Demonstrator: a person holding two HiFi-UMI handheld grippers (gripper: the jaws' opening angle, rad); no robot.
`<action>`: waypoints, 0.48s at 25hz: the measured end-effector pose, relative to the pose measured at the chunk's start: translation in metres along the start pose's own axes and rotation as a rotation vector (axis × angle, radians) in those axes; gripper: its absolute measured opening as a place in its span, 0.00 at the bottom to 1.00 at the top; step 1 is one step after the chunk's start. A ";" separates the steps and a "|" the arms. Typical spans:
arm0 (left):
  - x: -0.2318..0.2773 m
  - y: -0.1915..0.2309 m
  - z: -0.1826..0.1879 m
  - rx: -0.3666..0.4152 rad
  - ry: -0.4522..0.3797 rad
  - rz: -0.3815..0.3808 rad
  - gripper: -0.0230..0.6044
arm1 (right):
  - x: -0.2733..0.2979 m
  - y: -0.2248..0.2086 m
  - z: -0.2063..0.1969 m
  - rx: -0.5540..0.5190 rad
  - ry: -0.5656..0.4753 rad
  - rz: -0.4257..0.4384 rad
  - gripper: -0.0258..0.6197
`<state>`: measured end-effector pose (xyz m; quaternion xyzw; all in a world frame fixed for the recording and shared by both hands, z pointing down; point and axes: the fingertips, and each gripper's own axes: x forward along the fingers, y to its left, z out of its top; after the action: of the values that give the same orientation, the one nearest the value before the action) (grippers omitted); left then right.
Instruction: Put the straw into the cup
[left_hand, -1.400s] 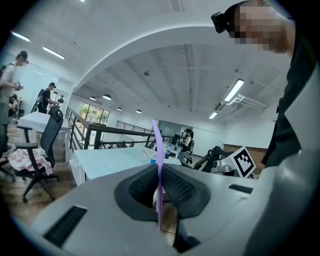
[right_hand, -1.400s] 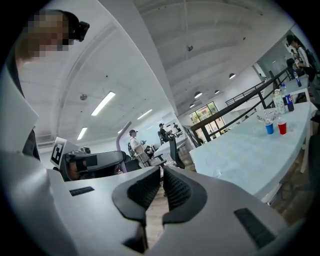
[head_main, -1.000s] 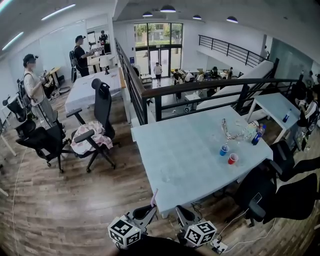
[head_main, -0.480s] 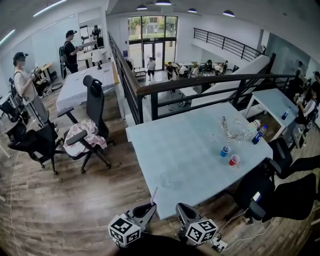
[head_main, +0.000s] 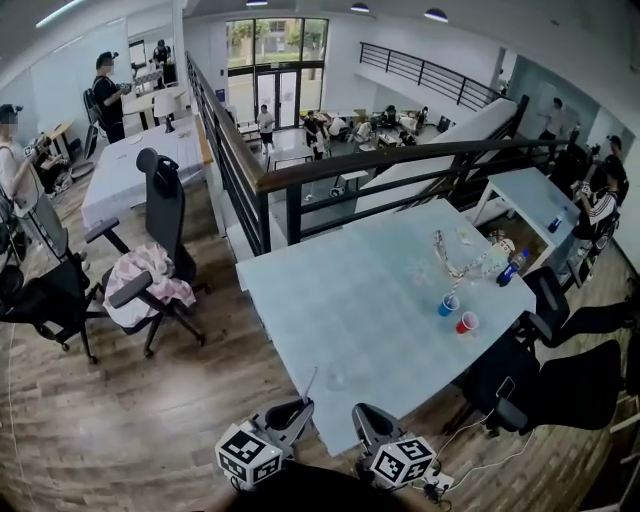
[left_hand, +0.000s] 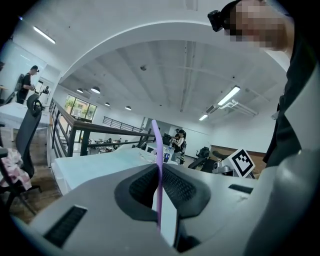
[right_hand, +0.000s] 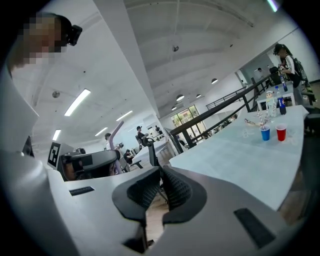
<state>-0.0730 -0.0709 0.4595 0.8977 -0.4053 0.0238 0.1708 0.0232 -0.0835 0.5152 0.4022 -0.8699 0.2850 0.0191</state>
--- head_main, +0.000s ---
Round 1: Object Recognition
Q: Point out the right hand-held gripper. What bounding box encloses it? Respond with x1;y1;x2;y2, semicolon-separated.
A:
352;403;435;490

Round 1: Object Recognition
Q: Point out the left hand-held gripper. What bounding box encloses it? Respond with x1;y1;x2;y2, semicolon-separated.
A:
214;397;316;490

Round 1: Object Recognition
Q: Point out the purple straw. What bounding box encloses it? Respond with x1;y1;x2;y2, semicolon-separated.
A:
299;367;319;404

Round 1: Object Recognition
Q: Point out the person's black shirt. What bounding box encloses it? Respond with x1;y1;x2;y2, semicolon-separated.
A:
234;458;401;512

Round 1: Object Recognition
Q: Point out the white power strip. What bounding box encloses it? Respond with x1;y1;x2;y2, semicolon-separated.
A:
422;472;456;494

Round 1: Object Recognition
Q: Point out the light blue flowered tablecloth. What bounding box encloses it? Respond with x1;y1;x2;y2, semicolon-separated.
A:
234;197;537;457

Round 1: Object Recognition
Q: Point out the black office chair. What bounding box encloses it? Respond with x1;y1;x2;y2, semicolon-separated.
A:
514;264;640;351
84;147;211;359
0;194;99;364
462;319;624;441

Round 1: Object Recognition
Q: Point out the dark soda bottle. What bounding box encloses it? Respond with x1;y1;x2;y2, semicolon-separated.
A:
496;248;530;287

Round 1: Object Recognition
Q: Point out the pink checkered cloth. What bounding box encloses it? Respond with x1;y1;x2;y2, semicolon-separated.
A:
102;244;196;329

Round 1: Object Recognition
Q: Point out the black railing wooden handrail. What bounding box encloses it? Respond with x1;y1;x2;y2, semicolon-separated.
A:
184;49;574;257

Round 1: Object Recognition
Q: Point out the blue plastic bottle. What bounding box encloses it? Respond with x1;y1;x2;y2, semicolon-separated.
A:
547;205;569;235

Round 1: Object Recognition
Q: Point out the small white table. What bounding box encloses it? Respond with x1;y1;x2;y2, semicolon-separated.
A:
471;167;584;261

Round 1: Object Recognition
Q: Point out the white cloth covered table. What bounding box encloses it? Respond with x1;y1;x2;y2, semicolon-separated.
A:
79;117;207;232

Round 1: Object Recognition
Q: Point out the white table lamp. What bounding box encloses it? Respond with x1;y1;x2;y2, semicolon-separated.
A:
152;91;177;134

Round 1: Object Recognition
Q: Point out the black metal balcony railing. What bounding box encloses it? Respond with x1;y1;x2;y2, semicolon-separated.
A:
358;41;506;114

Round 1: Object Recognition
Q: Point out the white charging cable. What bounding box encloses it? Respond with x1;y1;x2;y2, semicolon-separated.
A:
439;397;536;489

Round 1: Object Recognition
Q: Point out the beige patterned lanyard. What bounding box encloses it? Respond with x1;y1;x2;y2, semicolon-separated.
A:
432;229;474;280

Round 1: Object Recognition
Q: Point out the colourful patterned lanyard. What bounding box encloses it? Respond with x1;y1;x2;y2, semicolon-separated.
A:
449;249;506;284

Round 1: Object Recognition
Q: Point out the white metal chair frame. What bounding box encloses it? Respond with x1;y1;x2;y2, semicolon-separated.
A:
609;394;640;466

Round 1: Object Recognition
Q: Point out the glass entrance window wall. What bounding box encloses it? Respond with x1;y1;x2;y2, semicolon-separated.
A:
225;18;330;130

